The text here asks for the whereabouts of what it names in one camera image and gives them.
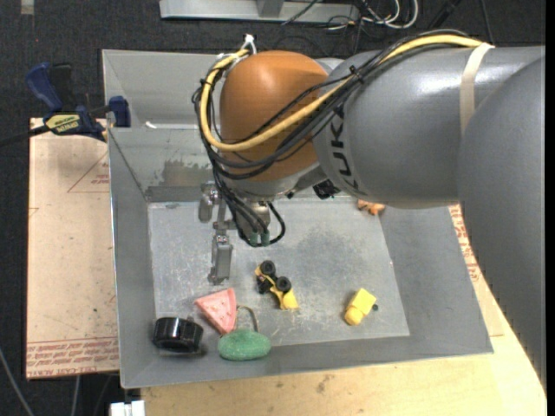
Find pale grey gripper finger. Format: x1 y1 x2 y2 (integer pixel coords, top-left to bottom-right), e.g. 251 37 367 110
216 233 234 282
207 241 223 287

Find pink toy wedge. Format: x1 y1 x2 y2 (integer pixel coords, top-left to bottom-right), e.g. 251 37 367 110
193 287 238 335

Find yellow toy vehicle, black wheels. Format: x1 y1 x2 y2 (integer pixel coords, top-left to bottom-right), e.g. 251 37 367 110
253 260 300 311

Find green oval sponge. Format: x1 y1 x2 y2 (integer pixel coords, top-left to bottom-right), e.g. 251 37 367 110
216 329 272 362

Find grey metal bin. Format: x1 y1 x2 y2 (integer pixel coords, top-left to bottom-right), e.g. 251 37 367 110
101 49 494 390

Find orange toy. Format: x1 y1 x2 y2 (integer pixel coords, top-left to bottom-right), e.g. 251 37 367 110
356 198 387 217

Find yellow toy block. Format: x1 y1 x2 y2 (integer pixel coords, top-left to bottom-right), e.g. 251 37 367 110
343 287 379 327

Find brown cardboard board, red print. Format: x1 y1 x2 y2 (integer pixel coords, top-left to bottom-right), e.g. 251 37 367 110
25 117 506 380

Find black ring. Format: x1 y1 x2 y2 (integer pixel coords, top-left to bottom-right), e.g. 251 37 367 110
151 316 205 354

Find black cylinder on white bracket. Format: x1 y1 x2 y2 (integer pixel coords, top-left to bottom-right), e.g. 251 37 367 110
311 179 342 200

